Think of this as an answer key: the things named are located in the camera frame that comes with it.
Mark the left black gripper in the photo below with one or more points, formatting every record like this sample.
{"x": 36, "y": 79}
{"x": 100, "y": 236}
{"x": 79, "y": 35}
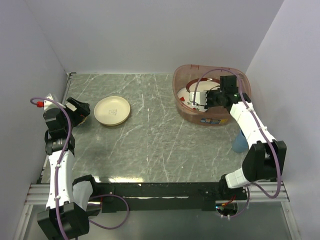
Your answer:
{"x": 82, "y": 110}

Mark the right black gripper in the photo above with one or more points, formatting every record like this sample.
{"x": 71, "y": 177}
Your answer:
{"x": 209, "y": 93}

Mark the white watermelon pattern plate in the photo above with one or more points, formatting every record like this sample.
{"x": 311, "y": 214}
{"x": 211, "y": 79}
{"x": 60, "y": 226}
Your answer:
{"x": 184, "y": 97}

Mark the red rimmed cream plate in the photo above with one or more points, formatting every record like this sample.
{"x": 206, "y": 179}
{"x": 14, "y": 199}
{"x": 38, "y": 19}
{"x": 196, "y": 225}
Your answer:
{"x": 204, "y": 85}

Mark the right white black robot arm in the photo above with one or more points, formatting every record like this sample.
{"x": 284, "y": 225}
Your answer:
{"x": 266, "y": 156}

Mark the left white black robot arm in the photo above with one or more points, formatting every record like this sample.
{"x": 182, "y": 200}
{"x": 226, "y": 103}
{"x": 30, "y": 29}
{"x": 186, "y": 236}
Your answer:
{"x": 65, "y": 216}

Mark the translucent pink plastic bin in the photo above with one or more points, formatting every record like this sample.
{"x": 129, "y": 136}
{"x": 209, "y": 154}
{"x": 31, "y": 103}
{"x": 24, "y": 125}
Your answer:
{"x": 215, "y": 116}

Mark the cream ceramic bowl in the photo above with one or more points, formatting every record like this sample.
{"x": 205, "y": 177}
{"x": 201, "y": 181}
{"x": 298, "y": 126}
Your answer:
{"x": 82, "y": 122}

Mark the blue plastic cup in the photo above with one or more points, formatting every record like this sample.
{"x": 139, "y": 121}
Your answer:
{"x": 240, "y": 143}

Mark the plain cream plate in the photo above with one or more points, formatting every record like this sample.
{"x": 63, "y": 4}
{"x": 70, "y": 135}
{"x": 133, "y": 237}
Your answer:
{"x": 112, "y": 110}

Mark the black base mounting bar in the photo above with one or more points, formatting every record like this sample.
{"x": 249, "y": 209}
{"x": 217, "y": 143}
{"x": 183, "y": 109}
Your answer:
{"x": 158, "y": 196}

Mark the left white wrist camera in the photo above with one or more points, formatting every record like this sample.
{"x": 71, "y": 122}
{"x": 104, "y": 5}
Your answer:
{"x": 47, "y": 105}

